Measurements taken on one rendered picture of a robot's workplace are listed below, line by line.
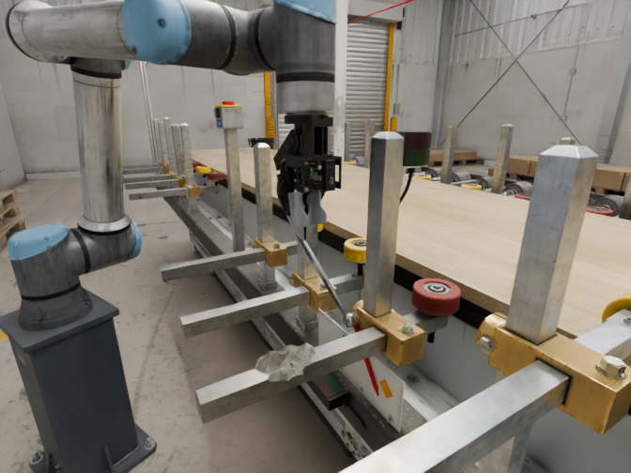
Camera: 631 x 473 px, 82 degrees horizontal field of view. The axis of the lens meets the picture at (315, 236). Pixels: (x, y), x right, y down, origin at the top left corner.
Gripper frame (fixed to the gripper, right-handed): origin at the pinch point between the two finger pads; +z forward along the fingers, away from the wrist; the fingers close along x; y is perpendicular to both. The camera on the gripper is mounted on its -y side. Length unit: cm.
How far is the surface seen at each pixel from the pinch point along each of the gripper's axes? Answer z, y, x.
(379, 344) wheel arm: 14.7, 17.8, 4.2
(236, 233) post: 18, -62, 7
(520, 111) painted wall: -29, -445, 779
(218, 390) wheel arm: 13.3, 16.6, -21.2
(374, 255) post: 1.6, 12.9, 6.2
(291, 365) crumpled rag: 12.1, 18.3, -11.6
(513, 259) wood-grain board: 9.4, 14.4, 43.0
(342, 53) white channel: -55, -143, 104
